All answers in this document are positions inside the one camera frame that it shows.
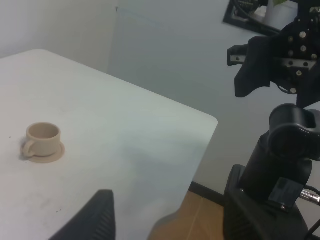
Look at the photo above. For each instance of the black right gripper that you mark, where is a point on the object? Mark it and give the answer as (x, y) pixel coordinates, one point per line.
(290, 59)

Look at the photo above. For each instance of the right beige teacup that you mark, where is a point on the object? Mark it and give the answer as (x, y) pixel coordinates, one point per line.
(42, 140)

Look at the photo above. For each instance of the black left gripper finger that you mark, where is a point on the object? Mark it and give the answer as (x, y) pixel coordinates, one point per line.
(95, 221)

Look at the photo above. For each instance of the right beige saucer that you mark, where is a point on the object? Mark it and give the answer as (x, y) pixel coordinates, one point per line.
(46, 159)

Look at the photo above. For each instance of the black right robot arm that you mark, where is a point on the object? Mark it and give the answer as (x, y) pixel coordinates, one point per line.
(260, 198)

